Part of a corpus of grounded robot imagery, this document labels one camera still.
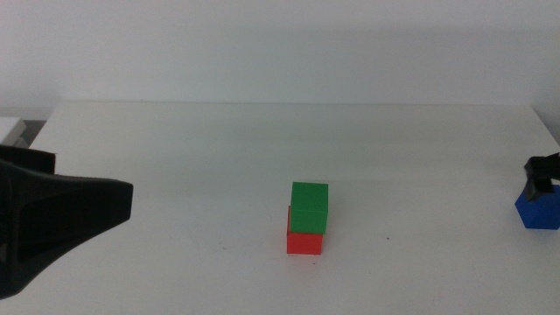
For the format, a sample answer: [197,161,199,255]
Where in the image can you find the blue cube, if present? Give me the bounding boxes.
[514,183,560,230]

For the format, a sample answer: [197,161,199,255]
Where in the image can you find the red cube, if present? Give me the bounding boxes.
[285,205,325,256]

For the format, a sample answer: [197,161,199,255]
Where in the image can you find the green cube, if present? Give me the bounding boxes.
[289,181,330,235]

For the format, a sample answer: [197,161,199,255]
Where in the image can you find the white side table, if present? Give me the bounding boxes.
[0,116,27,149]

